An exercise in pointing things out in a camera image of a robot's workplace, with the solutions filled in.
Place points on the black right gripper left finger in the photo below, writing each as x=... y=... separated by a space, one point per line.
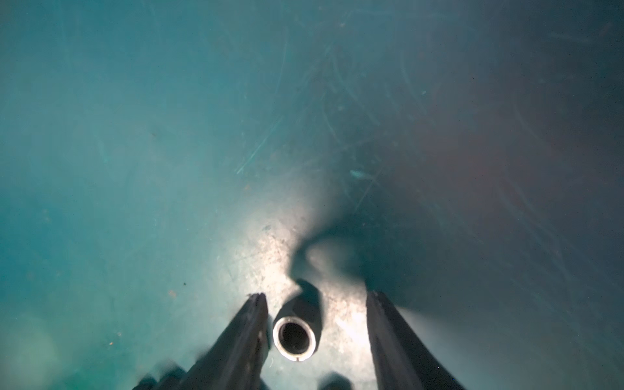
x=236 y=359

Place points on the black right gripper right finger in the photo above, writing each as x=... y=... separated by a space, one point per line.
x=400 y=358

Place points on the steel hex nut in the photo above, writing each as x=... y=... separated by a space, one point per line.
x=297 y=329

